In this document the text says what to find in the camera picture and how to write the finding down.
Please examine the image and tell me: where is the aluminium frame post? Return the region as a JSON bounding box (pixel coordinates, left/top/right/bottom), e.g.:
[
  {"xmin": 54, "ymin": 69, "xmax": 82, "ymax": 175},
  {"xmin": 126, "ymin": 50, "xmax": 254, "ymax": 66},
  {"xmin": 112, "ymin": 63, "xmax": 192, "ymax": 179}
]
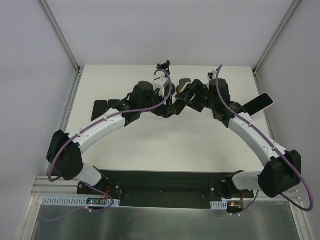
[
  {"xmin": 252, "ymin": 0, "xmax": 304, "ymax": 76},
  {"xmin": 37, "ymin": 0, "xmax": 82, "ymax": 74}
]

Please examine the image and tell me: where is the phone with beige case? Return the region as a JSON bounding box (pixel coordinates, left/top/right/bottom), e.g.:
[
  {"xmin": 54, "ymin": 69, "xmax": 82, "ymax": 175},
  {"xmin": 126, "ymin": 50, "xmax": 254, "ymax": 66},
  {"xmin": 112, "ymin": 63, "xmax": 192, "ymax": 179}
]
[{"xmin": 173, "ymin": 88, "xmax": 199, "ymax": 116}]

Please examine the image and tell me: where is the white cable duct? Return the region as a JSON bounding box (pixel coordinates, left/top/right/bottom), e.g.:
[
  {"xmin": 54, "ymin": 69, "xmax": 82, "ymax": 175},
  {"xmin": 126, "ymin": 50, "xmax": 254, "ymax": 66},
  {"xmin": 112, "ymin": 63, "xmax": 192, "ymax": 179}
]
[
  {"xmin": 42, "ymin": 196, "xmax": 120, "ymax": 208},
  {"xmin": 210, "ymin": 200, "xmax": 228, "ymax": 211}
]

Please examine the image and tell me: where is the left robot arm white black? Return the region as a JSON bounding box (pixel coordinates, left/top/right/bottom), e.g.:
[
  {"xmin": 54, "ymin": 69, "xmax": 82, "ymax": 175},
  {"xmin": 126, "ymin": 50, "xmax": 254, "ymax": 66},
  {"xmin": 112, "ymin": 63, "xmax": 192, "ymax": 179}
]
[{"xmin": 46, "ymin": 78, "xmax": 176, "ymax": 195}]

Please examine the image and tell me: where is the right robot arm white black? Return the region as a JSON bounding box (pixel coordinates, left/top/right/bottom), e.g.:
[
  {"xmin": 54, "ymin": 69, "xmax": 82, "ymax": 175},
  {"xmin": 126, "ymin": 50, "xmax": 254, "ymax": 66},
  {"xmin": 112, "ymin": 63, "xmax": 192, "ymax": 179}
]
[{"xmin": 184, "ymin": 78, "xmax": 302, "ymax": 198}]

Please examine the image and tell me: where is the brown round base phone stand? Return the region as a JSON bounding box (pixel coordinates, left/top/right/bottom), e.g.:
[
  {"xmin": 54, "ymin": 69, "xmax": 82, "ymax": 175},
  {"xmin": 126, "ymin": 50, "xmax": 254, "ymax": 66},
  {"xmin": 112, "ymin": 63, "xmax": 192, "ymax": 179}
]
[{"xmin": 175, "ymin": 78, "xmax": 192, "ymax": 94}]

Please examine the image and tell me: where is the left white cable duct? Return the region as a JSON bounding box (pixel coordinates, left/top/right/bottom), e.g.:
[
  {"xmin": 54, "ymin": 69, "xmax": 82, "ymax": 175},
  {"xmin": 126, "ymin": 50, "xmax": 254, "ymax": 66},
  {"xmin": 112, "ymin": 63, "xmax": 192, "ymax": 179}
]
[{"xmin": 42, "ymin": 196, "xmax": 120, "ymax": 208}]

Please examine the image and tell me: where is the black round base clamp stand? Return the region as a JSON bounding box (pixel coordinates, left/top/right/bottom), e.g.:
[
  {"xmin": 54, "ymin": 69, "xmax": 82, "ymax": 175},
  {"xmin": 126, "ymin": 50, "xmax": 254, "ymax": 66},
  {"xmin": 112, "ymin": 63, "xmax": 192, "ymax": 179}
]
[{"xmin": 154, "ymin": 60, "xmax": 176, "ymax": 96}]

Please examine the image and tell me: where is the phone with clear case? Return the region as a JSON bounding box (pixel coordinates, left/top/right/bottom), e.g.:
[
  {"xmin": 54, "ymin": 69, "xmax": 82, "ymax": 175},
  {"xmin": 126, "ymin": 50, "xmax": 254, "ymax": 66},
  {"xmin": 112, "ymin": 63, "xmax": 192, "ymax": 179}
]
[{"xmin": 107, "ymin": 99, "xmax": 120, "ymax": 110}]

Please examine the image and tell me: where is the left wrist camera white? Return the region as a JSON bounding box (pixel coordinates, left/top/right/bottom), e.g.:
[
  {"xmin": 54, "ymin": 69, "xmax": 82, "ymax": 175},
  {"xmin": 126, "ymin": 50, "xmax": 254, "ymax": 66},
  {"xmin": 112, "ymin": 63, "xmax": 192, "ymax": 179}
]
[{"xmin": 152, "ymin": 76, "xmax": 170, "ymax": 97}]

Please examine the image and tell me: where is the right aluminium frame post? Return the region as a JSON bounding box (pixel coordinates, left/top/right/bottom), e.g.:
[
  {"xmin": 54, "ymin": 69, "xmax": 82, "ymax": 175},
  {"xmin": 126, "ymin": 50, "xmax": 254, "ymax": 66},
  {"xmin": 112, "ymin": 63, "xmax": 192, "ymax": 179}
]
[{"xmin": 252, "ymin": 0, "xmax": 304, "ymax": 76}]

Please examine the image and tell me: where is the black phone dark case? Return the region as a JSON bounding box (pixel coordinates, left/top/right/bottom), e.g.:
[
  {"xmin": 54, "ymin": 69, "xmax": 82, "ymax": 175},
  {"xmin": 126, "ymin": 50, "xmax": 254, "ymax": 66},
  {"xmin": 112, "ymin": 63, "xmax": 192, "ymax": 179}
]
[{"xmin": 91, "ymin": 100, "xmax": 108, "ymax": 121}]

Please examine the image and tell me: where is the left aluminium frame post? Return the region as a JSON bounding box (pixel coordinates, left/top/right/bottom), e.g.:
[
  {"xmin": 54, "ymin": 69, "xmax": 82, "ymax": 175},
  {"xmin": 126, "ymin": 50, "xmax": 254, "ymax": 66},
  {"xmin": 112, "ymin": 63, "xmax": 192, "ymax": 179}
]
[{"xmin": 37, "ymin": 0, "xmax": 82, "ymax": 74}]

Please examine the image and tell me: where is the phone with pink case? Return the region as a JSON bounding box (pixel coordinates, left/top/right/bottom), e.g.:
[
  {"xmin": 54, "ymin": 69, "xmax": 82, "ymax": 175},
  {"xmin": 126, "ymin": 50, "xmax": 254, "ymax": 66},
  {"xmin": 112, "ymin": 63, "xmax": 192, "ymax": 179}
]
[{"xmin": 243, "ymin": 92, "xmax": 274, "ymax": 116}]

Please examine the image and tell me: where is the right white cable duct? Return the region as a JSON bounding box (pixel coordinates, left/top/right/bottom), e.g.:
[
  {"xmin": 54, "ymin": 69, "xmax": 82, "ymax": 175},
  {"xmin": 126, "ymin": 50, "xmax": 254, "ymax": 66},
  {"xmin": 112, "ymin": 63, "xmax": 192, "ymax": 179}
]
[{"xmin": 210, "ymin": 200, "xmax": 228, "ymax": 211}]

